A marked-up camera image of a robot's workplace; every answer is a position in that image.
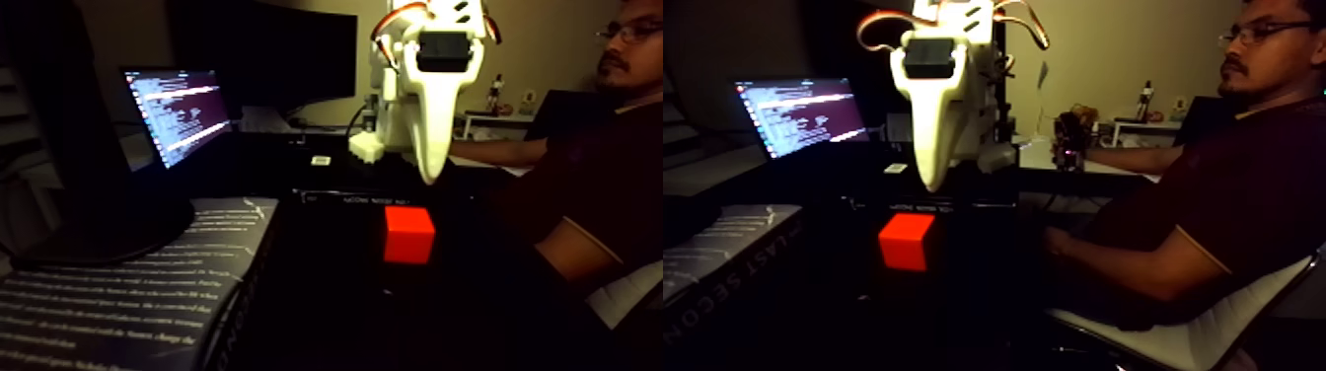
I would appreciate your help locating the open laptop with lit screen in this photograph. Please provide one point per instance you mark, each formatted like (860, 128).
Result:
(181, 114)

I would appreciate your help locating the small white label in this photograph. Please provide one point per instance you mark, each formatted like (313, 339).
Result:
(321, 161)

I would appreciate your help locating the wide black monitor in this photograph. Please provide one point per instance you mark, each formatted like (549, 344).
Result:
(280, 52)

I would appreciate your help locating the person's left hand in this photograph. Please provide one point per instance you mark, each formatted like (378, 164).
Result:
(1062, 244)

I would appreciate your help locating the black box with small lettering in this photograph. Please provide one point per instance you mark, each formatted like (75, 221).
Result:
(352, 196)

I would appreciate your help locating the dark box with white text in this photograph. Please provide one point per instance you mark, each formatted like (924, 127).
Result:
(124, 300)

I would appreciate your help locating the black monitor on round stand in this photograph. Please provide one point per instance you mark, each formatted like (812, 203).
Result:
(62, 124)

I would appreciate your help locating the white chair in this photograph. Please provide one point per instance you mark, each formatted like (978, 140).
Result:
(1191, 342)

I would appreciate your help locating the person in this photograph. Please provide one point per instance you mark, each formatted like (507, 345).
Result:
(1222, 186)

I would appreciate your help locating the red cube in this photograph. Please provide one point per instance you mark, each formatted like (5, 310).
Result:
(409, 233)

